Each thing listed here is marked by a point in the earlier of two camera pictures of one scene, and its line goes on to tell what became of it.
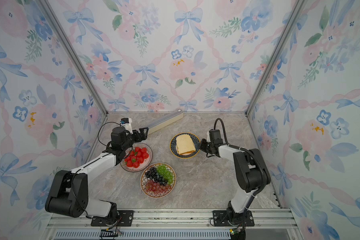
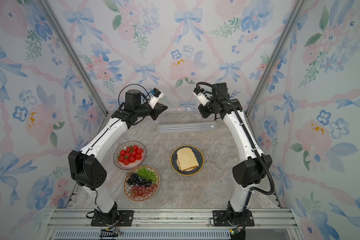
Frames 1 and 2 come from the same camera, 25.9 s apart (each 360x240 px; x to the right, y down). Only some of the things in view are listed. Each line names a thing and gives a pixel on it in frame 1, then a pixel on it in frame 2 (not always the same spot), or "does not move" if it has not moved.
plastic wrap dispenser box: (176, 116) → (187, 128)
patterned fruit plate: (158, 180) → (127, 187)
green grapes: (168, 176) → (148, 175)
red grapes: (156, 187) → (142, 190)
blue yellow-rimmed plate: (173, 146) → (198, 155)
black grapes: (152, 174) → (134, 179)
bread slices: (184, 145) → (186, 160)
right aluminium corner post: (299, 5) does not move
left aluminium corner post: (61, 34) does not move
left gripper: (144, 136) → (158, 109)
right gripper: (202, 145) → (202, 108)
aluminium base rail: (170, 224) does not move
